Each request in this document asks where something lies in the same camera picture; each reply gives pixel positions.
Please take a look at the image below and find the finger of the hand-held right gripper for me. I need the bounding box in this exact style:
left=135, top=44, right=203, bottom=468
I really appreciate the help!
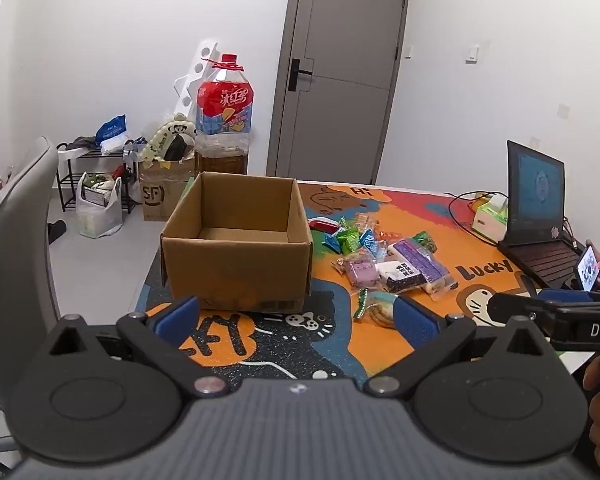
left=487, top=292, right=556, bottom=323
left=536, top=287, right=600, bottom=306

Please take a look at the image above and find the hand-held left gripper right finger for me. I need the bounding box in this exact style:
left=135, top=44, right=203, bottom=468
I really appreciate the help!
left=364, top=294, right=553, bottom=400

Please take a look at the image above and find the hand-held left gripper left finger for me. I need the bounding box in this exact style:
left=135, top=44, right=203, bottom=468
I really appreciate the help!
left=47, top=296, right=231, bottom=400

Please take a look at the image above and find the black purple snack packet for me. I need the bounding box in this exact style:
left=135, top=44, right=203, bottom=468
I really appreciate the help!
left=375, top=257, right=426, bottom=294

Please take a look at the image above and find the brown cardboard box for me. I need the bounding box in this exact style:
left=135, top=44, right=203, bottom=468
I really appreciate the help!
left=160, top=171, right=313, bottom=312

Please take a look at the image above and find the small purple snack packet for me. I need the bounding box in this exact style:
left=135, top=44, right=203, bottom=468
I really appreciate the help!
left=342, top=255, right=381, bottom=289

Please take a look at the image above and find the red candy packet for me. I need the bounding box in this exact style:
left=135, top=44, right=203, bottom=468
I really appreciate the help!
left=307, top=216, right=342, bottom=234

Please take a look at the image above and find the smartphone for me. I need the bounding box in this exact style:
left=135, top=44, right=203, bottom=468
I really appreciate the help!
left=575, top=242, right=600, bottom=292

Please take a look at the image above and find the green white tissue box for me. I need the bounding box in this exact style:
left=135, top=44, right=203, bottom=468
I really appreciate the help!
left=472, top=195, right=508, bottom=245

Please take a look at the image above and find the colourful cartoon table mat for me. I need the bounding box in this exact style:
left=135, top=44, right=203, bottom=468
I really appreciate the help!
left=135, top=182, right=596, bottom=381

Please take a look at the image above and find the black laptop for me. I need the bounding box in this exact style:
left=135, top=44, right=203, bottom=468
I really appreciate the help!
left=497, top=140, right=588, bottom=288

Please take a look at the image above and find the printed cardboard box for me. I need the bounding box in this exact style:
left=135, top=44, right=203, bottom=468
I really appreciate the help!
left=139, top=152, right=197, bottom=222

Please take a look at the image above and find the white plastic bag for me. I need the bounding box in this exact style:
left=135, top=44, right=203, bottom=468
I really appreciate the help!
left=76, top=171, right=124, bottom=239

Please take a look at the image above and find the grey chair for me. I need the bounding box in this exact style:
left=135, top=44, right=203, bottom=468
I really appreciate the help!
left=0, top=136, right=61, bottom=361

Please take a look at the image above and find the black shoe rack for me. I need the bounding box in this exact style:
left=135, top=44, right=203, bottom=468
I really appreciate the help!
left=56, top=142, right=141, bottom=213

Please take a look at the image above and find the panda plush toy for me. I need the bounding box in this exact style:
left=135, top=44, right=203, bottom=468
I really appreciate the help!
left=137, top=112, right=197, bottom=168

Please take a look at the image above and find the blue white bag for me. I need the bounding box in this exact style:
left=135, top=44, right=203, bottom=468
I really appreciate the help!
left=95, top=114, right=129, bottom=156

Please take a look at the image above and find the dark clothing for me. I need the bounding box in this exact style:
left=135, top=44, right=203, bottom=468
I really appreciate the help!
left=62, top=135, right=101, bottom=151

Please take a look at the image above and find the large iced tea bottle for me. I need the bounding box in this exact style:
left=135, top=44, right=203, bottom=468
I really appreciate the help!
left=194, top=52, right=255, bottom=176

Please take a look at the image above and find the grey room door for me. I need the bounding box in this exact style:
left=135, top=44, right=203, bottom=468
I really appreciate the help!
left=267, top=0, right=412, bottom=186

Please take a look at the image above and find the white perforated rack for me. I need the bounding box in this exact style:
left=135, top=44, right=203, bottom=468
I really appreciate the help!
left=172, top=39, right=226, bottom=126

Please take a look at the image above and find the black cable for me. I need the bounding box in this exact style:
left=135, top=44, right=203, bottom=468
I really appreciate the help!
left=445, top=191, right=511, bottom=247

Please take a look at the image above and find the black door handle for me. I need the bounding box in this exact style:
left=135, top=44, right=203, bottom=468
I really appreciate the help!
left=288, top=58, right=315, bottom=92

